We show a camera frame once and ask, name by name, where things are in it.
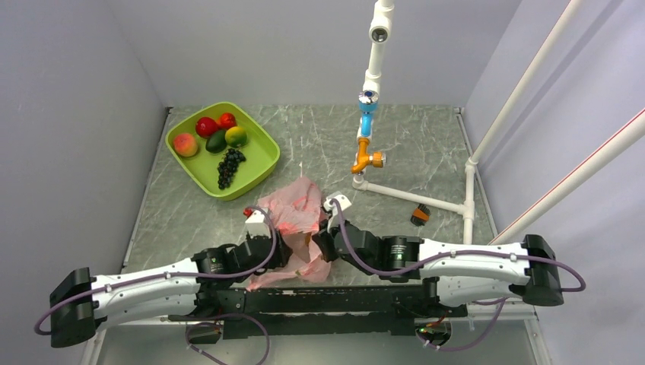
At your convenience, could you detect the pink plastic bag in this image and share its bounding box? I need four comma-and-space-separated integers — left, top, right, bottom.
246, 176, 331, 291

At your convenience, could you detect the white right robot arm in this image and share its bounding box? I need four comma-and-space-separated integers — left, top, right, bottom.
312, 223, 564, 316

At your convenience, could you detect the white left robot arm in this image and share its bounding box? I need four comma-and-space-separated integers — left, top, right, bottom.
38, 236, 292, 348

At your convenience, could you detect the dark fake grape bunch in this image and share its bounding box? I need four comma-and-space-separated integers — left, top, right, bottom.
217, 148, 246, 189

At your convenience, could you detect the dark green fake avocado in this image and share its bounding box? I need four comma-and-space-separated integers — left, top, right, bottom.
205, 130, 228, 154

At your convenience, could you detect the fake peach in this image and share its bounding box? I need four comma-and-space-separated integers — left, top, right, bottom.
172, 133, 199, 157

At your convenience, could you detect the yellow green fake mango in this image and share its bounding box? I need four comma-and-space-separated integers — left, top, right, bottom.
224, 126, 249, 148

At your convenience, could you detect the red fake apple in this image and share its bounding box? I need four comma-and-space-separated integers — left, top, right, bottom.
195, 116, 219, 139

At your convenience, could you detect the red fake tomato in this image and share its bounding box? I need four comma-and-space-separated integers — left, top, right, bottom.
216, 113, 237, 130

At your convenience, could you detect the green plastic tray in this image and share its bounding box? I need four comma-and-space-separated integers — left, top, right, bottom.
165, 102, 281, 201

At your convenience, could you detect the blue and orange faucet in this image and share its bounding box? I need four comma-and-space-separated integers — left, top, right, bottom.
351, 90, 386, 175

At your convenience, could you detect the white diagonal pole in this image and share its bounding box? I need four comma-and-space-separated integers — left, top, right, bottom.
465, 0, 583, 168

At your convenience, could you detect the white pole with red stripe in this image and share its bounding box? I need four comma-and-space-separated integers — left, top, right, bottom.
490, 110, 644, 245

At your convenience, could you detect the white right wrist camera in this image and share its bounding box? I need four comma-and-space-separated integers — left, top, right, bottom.
322, 191, 352, 233

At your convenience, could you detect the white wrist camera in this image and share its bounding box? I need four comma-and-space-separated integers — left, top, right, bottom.
243, 208, 272, 238
322, 191, 352, 233

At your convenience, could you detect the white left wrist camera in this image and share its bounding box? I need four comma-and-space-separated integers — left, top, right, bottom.
243, 208, 272, 238

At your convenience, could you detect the orange black hose connector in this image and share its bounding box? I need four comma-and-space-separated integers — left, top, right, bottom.
410, 204, 431, 227

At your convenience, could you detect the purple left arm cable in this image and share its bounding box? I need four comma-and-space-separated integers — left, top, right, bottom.
33, 205, 278, 337

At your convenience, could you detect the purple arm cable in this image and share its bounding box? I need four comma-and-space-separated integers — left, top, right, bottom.
33, 205, 278, 337
328, 198, 587, 294

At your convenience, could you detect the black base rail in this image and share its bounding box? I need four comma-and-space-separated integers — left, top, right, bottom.
168, 284, 468, 335

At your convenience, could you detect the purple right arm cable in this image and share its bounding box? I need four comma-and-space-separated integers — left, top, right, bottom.
328, 198, 587, 294

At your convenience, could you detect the white PVC pipe frame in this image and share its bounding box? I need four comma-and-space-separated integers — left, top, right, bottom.
352, 1, 475, 245

